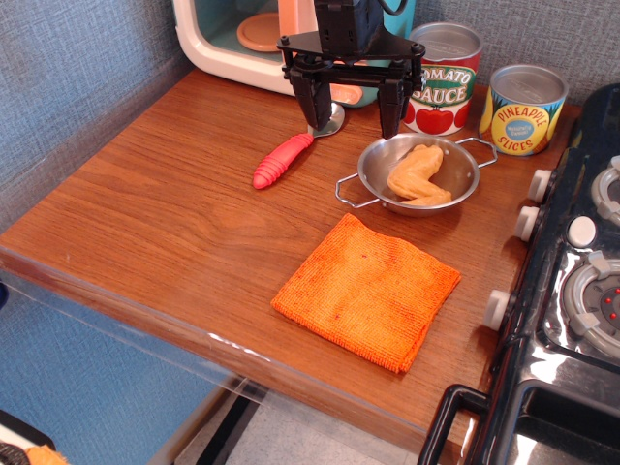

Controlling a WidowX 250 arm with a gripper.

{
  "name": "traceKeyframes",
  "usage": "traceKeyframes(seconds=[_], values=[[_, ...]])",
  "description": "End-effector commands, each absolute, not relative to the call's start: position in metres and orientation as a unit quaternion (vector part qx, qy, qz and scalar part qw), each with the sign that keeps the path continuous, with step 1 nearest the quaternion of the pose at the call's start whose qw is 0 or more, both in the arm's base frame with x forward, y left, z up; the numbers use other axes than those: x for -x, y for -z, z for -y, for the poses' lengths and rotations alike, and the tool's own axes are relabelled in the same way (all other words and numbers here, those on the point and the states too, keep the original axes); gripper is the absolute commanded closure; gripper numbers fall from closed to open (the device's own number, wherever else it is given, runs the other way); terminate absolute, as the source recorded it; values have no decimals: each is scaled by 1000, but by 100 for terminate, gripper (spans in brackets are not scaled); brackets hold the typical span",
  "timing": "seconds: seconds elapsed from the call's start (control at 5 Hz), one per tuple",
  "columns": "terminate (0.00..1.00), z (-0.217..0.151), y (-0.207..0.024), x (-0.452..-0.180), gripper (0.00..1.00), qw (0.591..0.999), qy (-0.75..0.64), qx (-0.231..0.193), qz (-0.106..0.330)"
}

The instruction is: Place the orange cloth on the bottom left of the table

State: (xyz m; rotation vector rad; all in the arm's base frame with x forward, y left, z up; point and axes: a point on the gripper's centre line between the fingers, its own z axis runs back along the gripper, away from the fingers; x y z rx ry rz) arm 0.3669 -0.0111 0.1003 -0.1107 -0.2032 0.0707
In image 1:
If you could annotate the pineapple slices can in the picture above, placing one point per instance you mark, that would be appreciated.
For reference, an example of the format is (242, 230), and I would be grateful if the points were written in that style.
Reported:
(522, 108)

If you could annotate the orange plush object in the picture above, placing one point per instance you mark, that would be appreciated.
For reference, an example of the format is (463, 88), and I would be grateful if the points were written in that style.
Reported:
(44, 455)

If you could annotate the toy microwave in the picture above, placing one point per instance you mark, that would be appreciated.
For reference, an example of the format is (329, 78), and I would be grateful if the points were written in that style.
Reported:
(237, 40)

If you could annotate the orange cloth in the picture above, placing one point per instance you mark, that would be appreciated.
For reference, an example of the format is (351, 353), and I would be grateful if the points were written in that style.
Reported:
(372, 294)

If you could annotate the red handled metal spoon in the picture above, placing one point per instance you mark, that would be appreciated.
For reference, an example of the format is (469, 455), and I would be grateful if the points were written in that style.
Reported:
(278, 160)

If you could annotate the metal colander bowl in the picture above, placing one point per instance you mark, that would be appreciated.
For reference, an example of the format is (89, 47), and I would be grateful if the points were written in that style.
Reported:
(460, 172)

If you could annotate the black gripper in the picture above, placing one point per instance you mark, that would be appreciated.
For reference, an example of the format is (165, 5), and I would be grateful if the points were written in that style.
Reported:
(352, 45)

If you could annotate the black toy stove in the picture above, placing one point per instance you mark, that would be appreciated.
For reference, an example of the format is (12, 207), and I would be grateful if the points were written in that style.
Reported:
(554, 394)

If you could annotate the tomato sauce can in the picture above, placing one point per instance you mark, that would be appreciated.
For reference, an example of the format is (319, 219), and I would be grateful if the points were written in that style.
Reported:
(450, 67)

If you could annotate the toy chicken wing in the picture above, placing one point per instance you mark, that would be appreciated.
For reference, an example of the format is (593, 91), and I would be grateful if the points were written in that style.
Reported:
(410, 178)

